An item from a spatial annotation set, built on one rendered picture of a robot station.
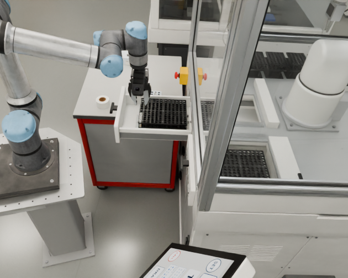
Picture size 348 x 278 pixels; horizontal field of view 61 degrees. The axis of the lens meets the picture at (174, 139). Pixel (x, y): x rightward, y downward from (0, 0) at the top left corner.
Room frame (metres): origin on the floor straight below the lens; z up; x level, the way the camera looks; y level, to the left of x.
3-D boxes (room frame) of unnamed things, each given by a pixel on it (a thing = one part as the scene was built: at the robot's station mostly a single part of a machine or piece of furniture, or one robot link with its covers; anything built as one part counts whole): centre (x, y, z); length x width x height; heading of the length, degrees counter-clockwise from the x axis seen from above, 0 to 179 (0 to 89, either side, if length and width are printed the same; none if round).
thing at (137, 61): (1.03, 0.17, 1.20); 0.08 x 0.08 x 0.05
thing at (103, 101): (1.23, 0.40, 0.78); 0.07 x 0.07 x 0.04
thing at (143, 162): (1.46, 0.27, 0.38); 0.62 x 0.58 x 0.76; 3
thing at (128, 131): (1.06, 0.05, 0.86); 0.40 x 0.26 x 0.06; 93
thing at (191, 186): (0.75, -0.08, 0.87); 0.29 x 0.02 x 0.11; 3
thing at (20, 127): (0.80, 0.60, 0.96); 0.13 x 0.12 x 0.14; 14
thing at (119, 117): (1.05, 0.26, 0.87); 0.29 x 0.02 x 0.11; 3
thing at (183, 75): (1.40, -0.02, 0.88); 0.07 x 0.05 x 0.07; 3
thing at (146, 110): (1.06, 0.06, 0.87); 0.22 x 0.18 x 0.06; 93
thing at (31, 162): (0.80, 0.61, 0.85); 0.15 x 0.15 x 0.10
